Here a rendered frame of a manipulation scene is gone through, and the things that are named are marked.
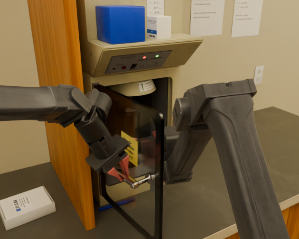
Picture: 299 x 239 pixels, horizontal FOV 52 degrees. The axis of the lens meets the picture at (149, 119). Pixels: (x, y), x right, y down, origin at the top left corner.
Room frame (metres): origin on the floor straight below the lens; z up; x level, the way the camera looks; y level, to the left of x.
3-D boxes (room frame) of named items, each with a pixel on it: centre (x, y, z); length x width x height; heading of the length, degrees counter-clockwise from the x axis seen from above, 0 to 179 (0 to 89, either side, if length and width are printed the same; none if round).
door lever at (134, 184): (0.67, 0.04, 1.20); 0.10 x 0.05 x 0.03; 38
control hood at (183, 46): (0.90, 0.01, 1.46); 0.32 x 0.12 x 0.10; 120
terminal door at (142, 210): (0.74, 0.06, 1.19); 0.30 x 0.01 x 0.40; 38
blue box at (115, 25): (0.86, 0.08, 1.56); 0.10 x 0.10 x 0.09; 30
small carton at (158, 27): (0.92, -0.03, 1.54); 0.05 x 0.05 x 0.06; 34
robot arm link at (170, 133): (0.77, -0.06, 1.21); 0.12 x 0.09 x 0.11; 10
